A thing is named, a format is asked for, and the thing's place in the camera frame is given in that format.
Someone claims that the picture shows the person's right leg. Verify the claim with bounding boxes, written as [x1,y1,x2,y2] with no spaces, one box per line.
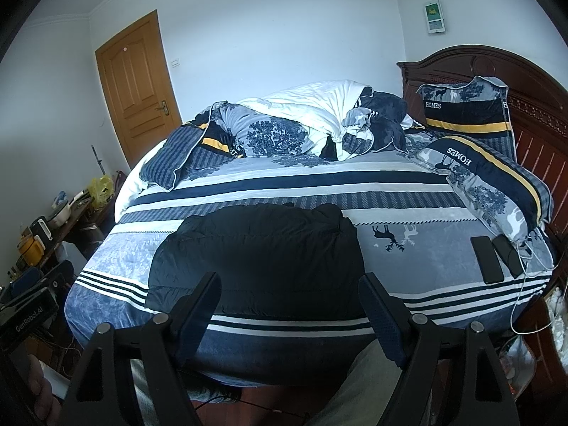
[306,339,406,426]

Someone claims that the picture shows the black phone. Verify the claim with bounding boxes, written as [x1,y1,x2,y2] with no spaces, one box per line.
[470,236,505,285]
[492,234,525,278]

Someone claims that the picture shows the blue tree-print quilt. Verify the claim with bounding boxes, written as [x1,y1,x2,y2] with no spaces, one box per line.
[137,93,418,191]

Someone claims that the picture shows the dark wooden headboard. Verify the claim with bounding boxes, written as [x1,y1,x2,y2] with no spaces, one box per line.
[396,44,568,276]

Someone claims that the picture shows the white duvet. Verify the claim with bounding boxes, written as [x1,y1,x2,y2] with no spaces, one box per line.
[113,81,415,225]

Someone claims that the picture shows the thin metal pole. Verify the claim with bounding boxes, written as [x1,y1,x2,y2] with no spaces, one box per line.
[91,144,107,178]

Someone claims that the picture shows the white charging cable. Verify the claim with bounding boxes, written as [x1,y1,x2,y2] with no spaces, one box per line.
[509,226,555,334]

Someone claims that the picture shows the yellow container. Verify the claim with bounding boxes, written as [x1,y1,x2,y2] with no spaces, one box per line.
[18,237,45,267]

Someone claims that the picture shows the dark wooden side table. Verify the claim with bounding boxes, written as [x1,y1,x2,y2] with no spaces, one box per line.
[22,195,118,267]

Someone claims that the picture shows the person's left hand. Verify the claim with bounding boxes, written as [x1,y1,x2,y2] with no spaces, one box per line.
[28,355,64,425]

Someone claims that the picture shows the black jacket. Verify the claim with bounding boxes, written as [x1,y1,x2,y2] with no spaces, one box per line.
[144,203,365,326]

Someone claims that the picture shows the wooden door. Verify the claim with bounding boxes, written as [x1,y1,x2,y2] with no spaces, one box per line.
[95,11,182,169]

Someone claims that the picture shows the dark blue fleece blanket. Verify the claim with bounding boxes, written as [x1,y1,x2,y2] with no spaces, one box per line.
[361,91,409,152]

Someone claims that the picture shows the black and white appliance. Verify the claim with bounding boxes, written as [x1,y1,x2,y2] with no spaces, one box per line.
[29,217,54,245]

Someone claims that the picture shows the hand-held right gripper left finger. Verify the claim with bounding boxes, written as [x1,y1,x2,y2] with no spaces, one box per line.
[58,272,222,426]

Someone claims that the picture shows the white wall control panel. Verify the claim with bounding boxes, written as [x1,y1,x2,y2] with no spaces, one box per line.
[424,0,446,34]

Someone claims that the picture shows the blue striped bed sheet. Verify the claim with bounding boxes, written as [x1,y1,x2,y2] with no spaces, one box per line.
[64,148,557,387]

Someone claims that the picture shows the white pot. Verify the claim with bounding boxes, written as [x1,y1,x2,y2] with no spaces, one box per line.
[47,200,74,227]

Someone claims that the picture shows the yellow plastic bag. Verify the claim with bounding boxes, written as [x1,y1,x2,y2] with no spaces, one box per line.
[89,176,115,207]

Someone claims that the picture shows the clear plastic bag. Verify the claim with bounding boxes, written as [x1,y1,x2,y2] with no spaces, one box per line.
[497,333,540,391]

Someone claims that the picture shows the printed pillow with yellow stripe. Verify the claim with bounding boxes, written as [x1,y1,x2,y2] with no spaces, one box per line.
[415,134,553,242]
[416,75,518,152]

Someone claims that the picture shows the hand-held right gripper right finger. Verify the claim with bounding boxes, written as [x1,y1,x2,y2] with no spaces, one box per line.
[359,274,520,426]

